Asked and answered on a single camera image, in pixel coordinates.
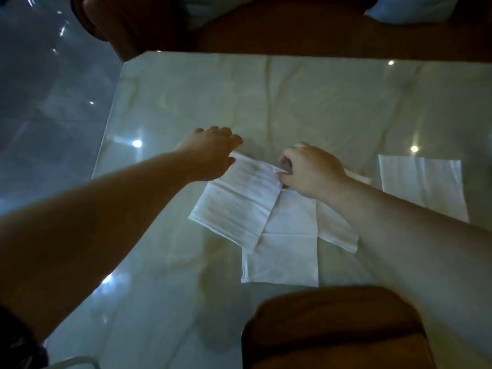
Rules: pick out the person's left hand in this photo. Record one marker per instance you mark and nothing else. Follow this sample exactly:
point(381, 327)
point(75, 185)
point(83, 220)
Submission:
point(207, 155)

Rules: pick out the person's right hand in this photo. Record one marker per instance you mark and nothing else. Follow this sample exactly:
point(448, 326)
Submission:
point(313, 170)

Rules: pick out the white napkin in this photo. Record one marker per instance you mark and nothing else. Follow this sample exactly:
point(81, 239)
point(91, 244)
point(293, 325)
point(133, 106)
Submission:
point(334, 230)
point(238, 211)
point(423, 184)
point(288, 257)

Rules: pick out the brown wooden tray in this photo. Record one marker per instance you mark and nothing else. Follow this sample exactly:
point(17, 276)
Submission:
point(334, 326)

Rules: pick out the person's right forearm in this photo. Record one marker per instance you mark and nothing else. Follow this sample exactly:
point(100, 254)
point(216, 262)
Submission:
point(423, 257)

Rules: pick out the person's left forearm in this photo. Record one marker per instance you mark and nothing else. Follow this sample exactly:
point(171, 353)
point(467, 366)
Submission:
point(84, 230)

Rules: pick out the person's dark shirt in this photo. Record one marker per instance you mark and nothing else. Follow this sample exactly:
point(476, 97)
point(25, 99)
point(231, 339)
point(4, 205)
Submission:
point(15, 342)

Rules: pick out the white pillow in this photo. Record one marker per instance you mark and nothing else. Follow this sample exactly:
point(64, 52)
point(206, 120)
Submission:
point(411, 9)
point(215, 11)

